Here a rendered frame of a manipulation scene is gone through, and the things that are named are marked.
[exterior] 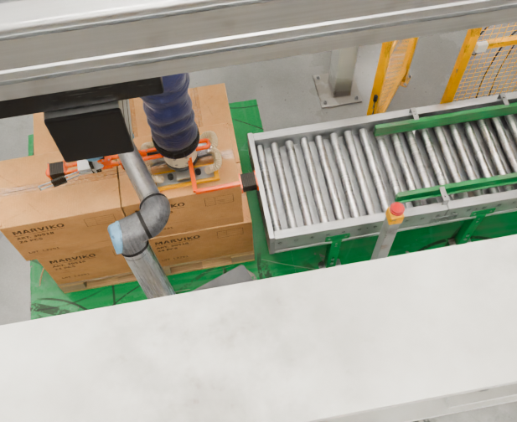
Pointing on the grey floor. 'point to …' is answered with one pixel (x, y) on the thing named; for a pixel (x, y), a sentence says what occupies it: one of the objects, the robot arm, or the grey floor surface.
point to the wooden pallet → (162, 269)
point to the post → (386, 234)
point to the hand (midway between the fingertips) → (94, 164)
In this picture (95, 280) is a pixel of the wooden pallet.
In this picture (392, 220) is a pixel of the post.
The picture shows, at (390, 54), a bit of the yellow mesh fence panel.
